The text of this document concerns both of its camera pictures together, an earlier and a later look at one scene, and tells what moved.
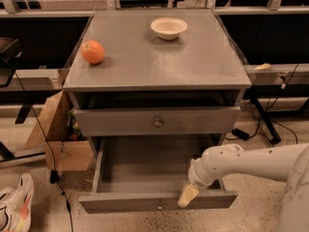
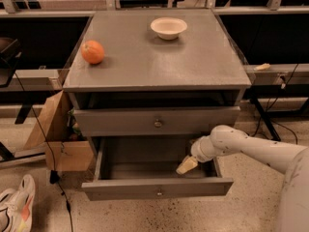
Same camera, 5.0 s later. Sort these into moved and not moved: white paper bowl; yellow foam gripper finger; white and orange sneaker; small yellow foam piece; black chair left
Moved: yellow foam gripper finger
Not moved: white and orange sneaker; black chair left; small yellow foam piece; white paper bowl
